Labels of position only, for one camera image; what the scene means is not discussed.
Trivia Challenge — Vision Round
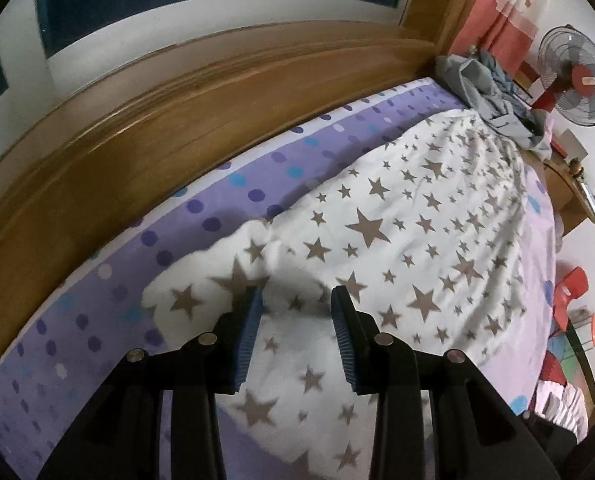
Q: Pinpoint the brown wooden board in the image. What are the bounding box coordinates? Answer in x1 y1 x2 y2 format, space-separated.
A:
515 60 545 106

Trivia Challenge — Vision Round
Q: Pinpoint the white printed box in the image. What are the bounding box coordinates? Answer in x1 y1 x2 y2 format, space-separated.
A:
552 129 592 162

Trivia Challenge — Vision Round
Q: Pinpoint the standing fan with red hub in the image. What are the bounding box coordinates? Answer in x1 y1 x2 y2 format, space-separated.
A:
530 24 595 128

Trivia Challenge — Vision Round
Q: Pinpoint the flat tablet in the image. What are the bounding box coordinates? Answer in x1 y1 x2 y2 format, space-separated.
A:
577 180 595 223

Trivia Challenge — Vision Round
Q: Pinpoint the pink striped cloth stack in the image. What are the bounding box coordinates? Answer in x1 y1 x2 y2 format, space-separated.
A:
530 379 589 436

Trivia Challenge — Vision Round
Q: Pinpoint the purple dotted bed sheet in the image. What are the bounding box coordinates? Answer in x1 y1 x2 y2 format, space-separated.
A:
0 77 561 480

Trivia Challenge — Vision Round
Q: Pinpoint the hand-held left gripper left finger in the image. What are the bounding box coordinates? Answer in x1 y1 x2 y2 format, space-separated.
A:
36 286 266 480

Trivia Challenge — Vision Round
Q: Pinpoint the pink red curtain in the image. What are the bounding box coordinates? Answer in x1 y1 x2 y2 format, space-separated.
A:
447 0 545 93

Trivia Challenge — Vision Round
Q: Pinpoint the pile of grey-blue clothes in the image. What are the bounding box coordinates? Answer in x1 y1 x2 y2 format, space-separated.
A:
435 52 553 161

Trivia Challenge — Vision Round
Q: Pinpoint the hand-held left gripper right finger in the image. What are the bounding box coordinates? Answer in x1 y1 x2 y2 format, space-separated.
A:
330 285 562 480

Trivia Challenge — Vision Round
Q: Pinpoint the wooden bed frame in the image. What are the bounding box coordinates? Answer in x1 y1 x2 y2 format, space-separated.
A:
0 0 595 391

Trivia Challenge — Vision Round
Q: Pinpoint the white star print cloth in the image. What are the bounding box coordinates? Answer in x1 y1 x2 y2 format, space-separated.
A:
140 107 531 480

